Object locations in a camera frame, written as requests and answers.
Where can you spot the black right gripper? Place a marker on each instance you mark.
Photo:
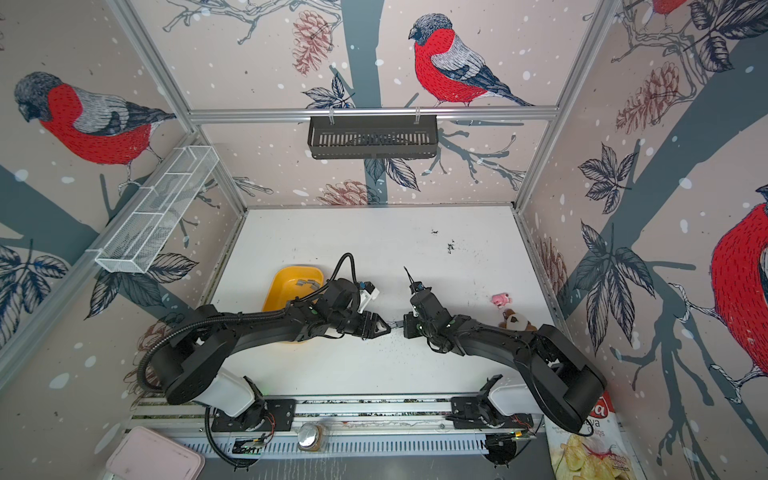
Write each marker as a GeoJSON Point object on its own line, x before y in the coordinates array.
{"type": "Point", "coordinates": [409, 327]}

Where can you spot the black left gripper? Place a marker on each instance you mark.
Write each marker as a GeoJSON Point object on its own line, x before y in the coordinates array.
{"type": "Point", "coordinates": [375, 325]}

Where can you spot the staple strips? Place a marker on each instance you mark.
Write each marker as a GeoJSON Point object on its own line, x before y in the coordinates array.
{"type": "Point", "coordinates": [309, 282]}

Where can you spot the yellow plastic tray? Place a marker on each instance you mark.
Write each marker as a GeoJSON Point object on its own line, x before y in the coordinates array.
{"type": "Point", "coordinates": [284, 288]}

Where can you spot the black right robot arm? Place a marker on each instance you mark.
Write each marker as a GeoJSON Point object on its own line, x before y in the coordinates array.
{"type": "Point", "coordinates": [565, 384]}

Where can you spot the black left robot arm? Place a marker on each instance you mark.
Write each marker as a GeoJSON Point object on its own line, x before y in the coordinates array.
{"type": "Point", "coordinates": [187, 364]}

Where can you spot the pink pig toy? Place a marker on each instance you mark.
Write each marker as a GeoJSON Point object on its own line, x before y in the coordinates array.
{"type": "Point", "coordinates": [501, 300]}

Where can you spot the brown plush dog toy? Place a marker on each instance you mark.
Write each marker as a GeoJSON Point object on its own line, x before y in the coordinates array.
{"type": "Point", "coordinates": [514, 322]}

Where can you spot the silver round knob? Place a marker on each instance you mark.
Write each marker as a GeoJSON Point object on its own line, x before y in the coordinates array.
{"type": "Point", "coordinates": [310, 437]}

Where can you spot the cassava chips bag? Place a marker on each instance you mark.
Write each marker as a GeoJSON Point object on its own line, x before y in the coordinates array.
{"type": "Point", "coordinates": [599, 453]}

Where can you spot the pink lid box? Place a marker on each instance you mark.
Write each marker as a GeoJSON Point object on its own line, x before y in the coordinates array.
{"type": "Point", "coordinates": [145, 454]}

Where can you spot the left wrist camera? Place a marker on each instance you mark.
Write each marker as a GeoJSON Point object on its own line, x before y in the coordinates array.
{"type": "Point", "coordinates": [368, 293]}

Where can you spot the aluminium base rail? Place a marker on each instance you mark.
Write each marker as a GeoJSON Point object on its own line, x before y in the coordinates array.
{"type": "Point", "coordinates": [354, 426]}

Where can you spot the black wall basket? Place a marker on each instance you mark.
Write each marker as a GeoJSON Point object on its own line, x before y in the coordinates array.
{"type": "Point", "coordinates": [373, 137]}

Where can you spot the white wire mesh shelf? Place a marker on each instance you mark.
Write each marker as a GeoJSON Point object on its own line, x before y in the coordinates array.
{"type": "Point", "coordinates": [141, 237]}

